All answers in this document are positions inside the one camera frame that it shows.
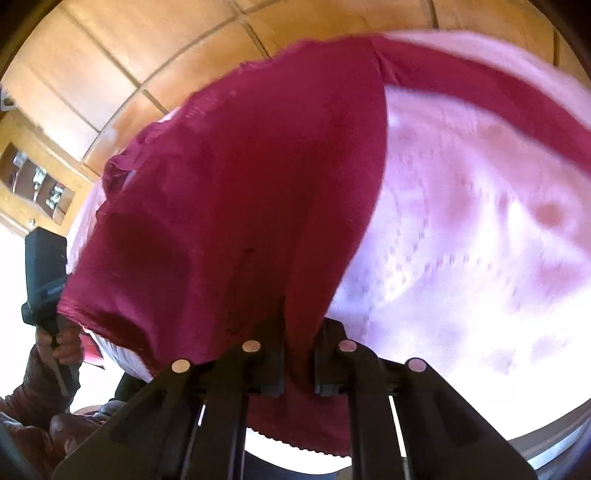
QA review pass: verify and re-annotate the maroon knit garment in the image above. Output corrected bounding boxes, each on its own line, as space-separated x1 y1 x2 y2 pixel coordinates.
56 36 583 455

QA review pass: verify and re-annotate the pink patterned bedspread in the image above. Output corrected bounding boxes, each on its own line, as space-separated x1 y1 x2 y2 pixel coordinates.
65 28 591 455

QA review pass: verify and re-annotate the wooden glass-door cabinet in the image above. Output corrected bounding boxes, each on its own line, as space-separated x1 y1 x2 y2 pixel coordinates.
0 108 95 234

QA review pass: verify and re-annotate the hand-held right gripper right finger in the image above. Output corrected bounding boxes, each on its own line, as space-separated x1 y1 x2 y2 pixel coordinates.
313 318 539 480

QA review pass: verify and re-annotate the person's left forearm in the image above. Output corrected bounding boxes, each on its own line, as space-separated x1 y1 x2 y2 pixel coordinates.
0 344 127 480

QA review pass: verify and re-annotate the person's left hand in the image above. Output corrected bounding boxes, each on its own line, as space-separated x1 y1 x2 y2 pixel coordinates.
34 315 85 366

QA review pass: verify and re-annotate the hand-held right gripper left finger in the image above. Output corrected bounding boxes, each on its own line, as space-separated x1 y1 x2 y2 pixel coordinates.
52 318 286 480

